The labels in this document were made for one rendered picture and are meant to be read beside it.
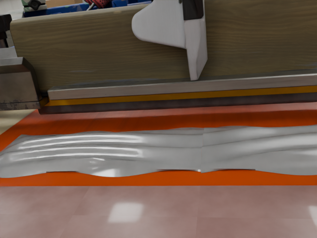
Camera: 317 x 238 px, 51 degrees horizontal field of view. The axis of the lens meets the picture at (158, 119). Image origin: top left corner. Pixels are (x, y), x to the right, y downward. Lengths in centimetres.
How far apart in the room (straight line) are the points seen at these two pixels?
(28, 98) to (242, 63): 20
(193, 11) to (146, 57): 7
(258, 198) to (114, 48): 18
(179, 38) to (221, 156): 10
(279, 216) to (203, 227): 4
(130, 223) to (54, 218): 5
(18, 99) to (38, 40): 6
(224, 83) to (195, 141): 6
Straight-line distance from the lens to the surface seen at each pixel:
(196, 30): 26
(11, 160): 29
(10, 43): 63
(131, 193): 22
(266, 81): 29
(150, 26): 27
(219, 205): 20
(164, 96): 32
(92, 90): 31
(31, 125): 37
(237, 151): 24
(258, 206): 20
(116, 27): 30
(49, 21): 33
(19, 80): 34
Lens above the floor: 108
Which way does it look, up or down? 23 degrees down
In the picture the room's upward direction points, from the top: 7 degrees counter-clockwise
